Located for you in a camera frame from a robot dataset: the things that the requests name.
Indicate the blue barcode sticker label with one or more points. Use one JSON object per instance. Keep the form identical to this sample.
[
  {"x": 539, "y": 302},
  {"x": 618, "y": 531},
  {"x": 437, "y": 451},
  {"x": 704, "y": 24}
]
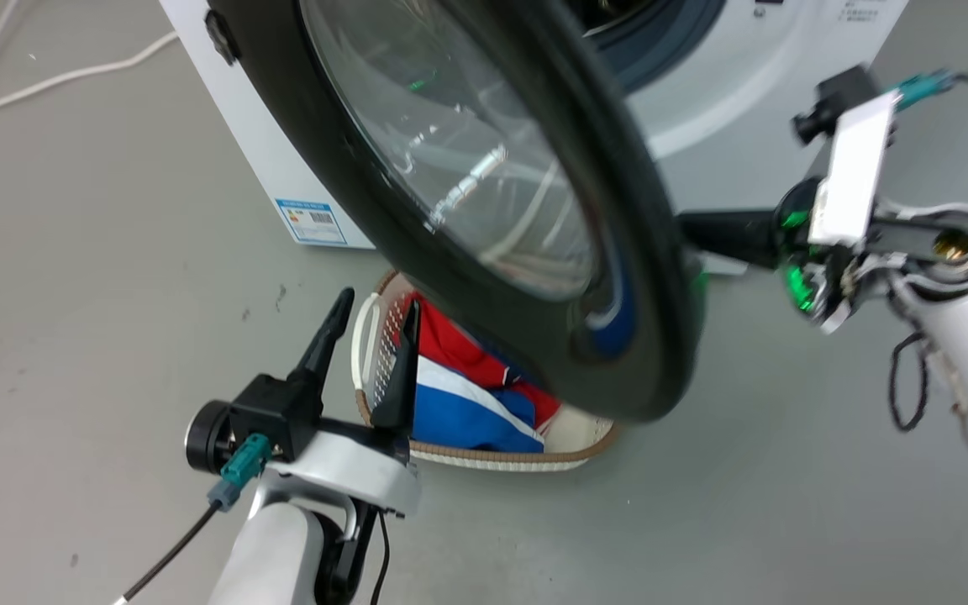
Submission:
[{"x": 313, "y": 222}]

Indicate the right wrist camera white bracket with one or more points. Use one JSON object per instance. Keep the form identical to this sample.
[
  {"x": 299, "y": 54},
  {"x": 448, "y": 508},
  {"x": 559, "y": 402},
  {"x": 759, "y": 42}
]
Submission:
[{"x": 849, "y": 168}]

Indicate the black round glass washer door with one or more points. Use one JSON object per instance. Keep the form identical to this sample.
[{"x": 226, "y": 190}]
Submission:
[{"x": 618, "y": 252}]

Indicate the white laundry basket brown rim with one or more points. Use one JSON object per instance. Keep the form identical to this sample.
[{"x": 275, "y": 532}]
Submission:
[{"x": 572, "y": 437}]

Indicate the white front-load washing machine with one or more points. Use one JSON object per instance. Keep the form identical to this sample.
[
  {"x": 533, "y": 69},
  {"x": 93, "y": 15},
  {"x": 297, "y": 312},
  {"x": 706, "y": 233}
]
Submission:
[{"x": 753, "y": 101}]

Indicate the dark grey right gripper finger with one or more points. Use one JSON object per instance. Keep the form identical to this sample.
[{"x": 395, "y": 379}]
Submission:
[{"x": 732, "y": 235}]

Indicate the green-lit right gripper body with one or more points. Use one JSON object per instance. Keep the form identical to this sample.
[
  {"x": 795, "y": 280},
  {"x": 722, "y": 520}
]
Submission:
[{"x": 812, "y": 277}]

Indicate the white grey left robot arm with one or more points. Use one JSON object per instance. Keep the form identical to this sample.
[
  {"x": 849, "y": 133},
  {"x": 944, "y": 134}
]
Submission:
[{"x": 270, "y": 555}]

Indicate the red blue white garment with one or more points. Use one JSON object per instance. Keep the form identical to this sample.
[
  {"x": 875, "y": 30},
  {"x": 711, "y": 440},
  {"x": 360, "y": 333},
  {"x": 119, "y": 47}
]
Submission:
[{"x": 467, "y": 412}]

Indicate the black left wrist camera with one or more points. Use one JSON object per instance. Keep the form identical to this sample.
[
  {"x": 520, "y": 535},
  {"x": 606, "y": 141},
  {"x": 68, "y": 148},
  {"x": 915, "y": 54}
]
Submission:
[{"x": 261, "y": 416}]

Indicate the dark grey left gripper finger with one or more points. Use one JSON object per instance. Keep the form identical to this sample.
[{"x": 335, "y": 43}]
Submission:
[
  {"x": 400, "y": 370},
  {"x": 324, "y": 344}
]

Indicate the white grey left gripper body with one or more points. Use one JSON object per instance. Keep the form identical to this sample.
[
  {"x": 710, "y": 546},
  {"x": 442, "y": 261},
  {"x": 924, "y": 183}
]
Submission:
[{"x": 358, "y": 470}]

